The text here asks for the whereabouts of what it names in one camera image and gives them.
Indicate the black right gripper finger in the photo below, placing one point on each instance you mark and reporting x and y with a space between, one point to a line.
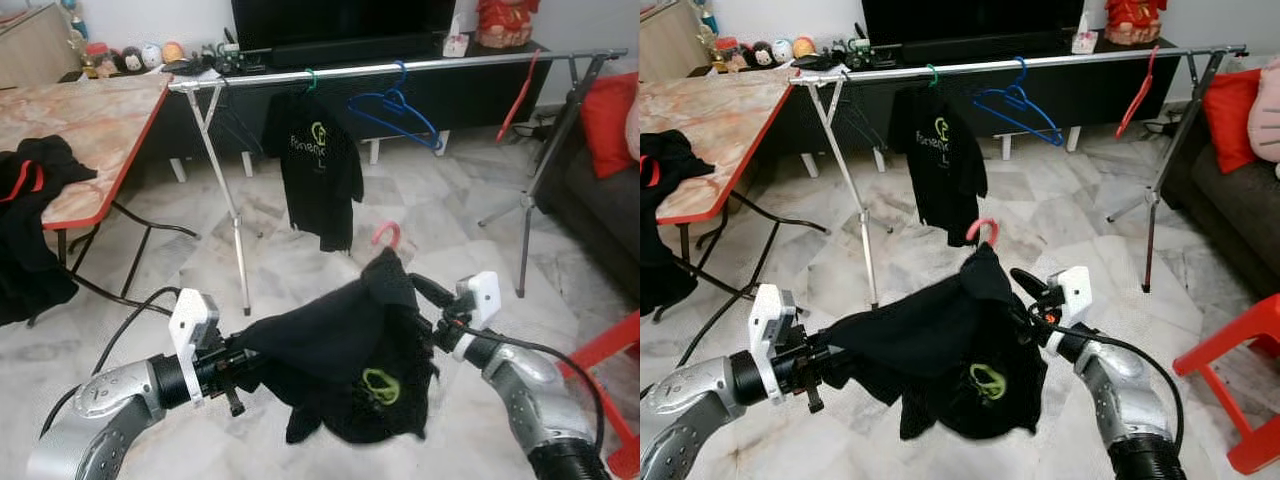
430 289
1028 283

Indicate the red plastic hanger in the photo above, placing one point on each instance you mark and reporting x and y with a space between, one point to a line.
655 172
516 105
385 225
980 221
1136 100
38 178

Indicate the black t-shirt green logo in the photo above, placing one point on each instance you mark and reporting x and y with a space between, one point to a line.
330 350
920 350
315 170
938 165

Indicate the blue plastic hanger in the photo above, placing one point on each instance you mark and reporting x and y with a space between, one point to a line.
1021 86
398 90

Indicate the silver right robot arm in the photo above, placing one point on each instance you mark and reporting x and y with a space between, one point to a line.
1125 395
535 390

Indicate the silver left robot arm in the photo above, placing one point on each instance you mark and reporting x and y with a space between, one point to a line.
100 410
690 420

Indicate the green hanger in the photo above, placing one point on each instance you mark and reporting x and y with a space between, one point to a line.
933 82
311 86

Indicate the red plastic stool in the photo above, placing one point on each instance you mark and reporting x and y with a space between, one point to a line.
605 350
1215 350

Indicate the dark grey sofa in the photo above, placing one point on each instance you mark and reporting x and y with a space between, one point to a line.
1225 225
595 225

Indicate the black crumpled garment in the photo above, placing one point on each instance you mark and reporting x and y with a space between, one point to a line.
660 260
35 260

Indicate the black tv cabinet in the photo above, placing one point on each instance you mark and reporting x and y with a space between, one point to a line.
455 100
1090 100

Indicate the silver metal clothes rack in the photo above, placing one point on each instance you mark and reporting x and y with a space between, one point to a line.
450 65
1080 59

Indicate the black soundbar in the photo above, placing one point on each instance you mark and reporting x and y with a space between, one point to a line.
980 52
345 52

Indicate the red cushion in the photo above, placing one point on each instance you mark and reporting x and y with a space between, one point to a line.
610 125
1232 120

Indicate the small white pink box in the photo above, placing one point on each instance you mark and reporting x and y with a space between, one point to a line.
1085 42
455 44

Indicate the marble folding table red edge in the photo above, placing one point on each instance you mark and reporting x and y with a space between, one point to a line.
715 115
80 120

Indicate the black television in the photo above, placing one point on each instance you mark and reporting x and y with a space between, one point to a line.
975 22
345 22

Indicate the red gold figurine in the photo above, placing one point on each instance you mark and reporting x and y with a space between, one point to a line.
1135 22
505 22

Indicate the green black gadget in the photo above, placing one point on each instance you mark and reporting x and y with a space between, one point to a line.
858 54
232 60

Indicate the pink cat pillow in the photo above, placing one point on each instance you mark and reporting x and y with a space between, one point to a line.
1266 115

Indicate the dark brown plush doll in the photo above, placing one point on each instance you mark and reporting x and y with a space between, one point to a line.
128 60
761 55

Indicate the white round plush doll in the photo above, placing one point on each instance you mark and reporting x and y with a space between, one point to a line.
151 56
783 51

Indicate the red lidded jar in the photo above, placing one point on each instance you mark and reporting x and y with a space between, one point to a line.
728 57
97 60

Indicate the orange round plush toy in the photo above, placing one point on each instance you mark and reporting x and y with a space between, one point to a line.
804 47
173 52

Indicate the beige wooden cabinet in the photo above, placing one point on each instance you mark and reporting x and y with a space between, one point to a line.
35 50
665 45

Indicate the gold trophy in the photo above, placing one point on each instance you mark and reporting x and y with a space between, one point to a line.
75 38
706 35

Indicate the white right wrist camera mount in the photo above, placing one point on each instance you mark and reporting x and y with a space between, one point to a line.
482 295
1075 290

